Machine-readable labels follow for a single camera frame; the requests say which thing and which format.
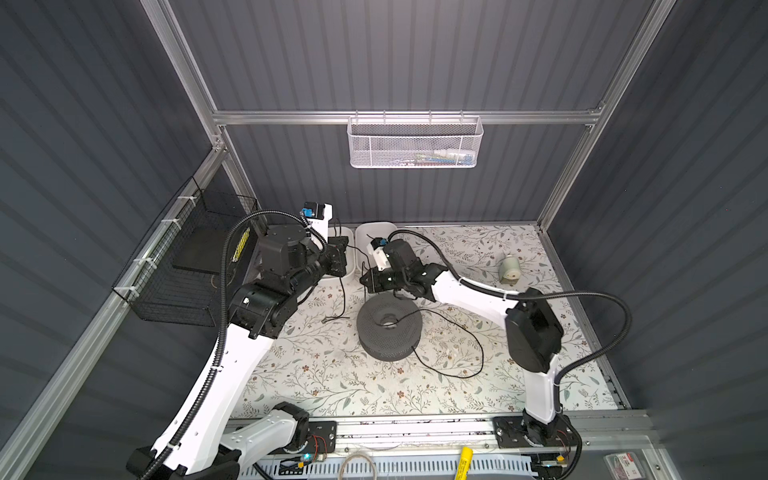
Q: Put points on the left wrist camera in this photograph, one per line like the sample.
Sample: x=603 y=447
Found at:
x=318 y=216

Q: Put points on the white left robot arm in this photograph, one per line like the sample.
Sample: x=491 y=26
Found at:
x=294 y=256

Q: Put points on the yellow marker front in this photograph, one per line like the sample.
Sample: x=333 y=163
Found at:
x=464 y=463

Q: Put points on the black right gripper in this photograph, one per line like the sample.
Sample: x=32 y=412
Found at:
x=373 y=284

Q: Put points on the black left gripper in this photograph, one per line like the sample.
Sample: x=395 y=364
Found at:
x=333 y=253

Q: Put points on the white wire mesh basket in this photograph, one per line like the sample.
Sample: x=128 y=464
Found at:
x=414 y=142

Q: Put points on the white plastic bin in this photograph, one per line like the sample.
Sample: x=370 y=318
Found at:
x=363 y=233

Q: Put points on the black wire wall basket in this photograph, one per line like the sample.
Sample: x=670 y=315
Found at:
x=176 y=278

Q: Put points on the yellow marker in basket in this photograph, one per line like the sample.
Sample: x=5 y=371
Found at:
x=240 y=246

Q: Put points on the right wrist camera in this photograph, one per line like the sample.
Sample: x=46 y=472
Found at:
x=375 y=252

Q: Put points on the white bin with yellow cable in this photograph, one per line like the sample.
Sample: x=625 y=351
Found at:
x=350 y=255

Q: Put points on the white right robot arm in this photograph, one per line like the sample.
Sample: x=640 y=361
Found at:
x=409 y=261

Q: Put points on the black pad in basket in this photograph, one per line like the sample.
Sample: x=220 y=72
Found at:
x=201 y=251

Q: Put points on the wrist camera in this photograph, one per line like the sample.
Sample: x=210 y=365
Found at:
x=318 y=216
x=375 y=252

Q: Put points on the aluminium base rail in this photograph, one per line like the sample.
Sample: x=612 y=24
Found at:
x=601 y=430

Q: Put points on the grey perforated cable spool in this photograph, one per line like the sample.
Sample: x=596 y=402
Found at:
x=389 y=329

